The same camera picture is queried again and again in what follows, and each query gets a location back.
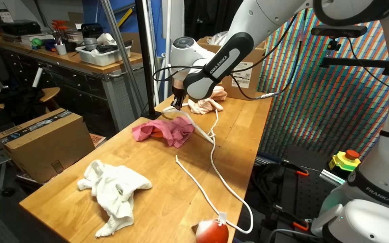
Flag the pink cloth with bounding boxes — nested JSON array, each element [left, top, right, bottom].
[[131, 114, 198, 148]]

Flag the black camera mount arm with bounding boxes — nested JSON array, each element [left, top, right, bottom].
[[319, 36, 389, 76]]

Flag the white terry towel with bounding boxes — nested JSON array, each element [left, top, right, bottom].
[[76, 157, 154, 238]]

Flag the cardboard box with white label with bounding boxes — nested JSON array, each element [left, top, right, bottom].
[[198, 35, 268, 101]]

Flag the white plastic bin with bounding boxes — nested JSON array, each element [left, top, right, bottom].
[[75, 41, 133, 67]]

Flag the yellow red emergency stop button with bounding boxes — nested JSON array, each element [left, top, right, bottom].
[[329, 148, 362, 174]]

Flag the black stereo camera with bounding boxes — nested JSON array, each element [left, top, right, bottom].
[[311, 24, 369, 39]]

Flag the round wooden stool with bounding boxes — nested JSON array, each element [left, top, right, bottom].
[[0, 84, 63, 113]]

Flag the black clamp orange handle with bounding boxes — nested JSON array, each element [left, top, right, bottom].
[[280, 157, 312, 179], [271, 203, 314, 234]]

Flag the black vertical pole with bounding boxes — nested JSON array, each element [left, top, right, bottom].
[[134, 0, 158, 121]]

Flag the large cardboard box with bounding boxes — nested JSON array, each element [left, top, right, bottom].
[[0, 106, 96, 184]]

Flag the black hanging cloth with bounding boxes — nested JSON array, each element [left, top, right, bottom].
[[183, 0, 246, 41]]

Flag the black case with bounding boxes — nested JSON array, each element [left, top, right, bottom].
[[0, 18, 44, 36]]

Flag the silver metal pole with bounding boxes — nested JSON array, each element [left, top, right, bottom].
[[99, 0, 138, 122]]

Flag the peach cloth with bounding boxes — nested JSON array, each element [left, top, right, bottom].
[[185, 84, 229, 114]]

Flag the black kettle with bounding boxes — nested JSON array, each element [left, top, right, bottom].
[[80, 22, 104, 45]]

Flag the thick white braided rope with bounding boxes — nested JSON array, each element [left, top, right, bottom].
[[161, 105, 216, 145]]

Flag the thin white rope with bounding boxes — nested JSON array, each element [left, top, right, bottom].
[[173, 109, 256, 236]]

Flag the orange white object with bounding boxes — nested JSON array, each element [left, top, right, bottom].
[[194, 210, 230, 243]]

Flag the grey wooden top workbench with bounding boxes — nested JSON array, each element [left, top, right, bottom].
[[0, 39, 145, 133]]

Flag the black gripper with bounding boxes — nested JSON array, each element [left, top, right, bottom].
[[171, 78, 189, 110]]

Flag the colourful patterned panel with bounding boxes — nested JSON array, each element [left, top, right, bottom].
[[257, 8, 389, 159]]

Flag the black bag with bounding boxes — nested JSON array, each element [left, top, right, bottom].
[[0, 84, 48, 126]]

